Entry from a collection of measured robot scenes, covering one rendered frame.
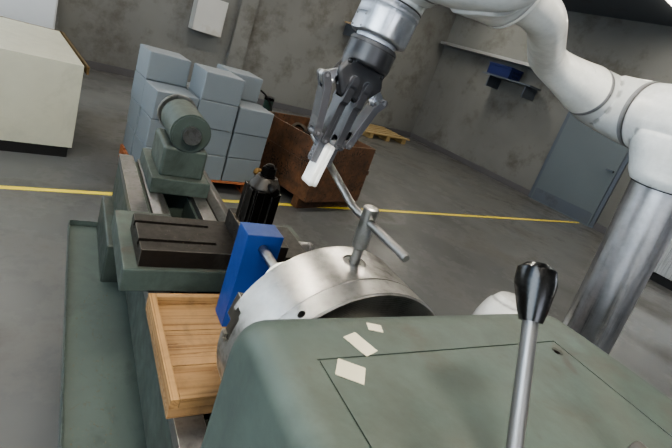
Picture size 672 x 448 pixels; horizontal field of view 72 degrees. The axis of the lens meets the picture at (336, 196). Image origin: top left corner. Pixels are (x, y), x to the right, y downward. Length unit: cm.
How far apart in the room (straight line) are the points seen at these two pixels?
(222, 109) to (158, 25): 458
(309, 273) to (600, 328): 65
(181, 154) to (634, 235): 132
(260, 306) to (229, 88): 335
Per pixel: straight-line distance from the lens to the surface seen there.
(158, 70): 407
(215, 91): 388
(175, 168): 168
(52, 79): 415
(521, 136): 1017
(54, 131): 427
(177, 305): 109
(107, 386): 140
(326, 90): 69
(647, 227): 101
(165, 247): 112
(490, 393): 50
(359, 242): 64
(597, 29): 1007
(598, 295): 106
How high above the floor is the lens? 151
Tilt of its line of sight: 17 degrees down
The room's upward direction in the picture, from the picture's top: 19 degrees clockwise
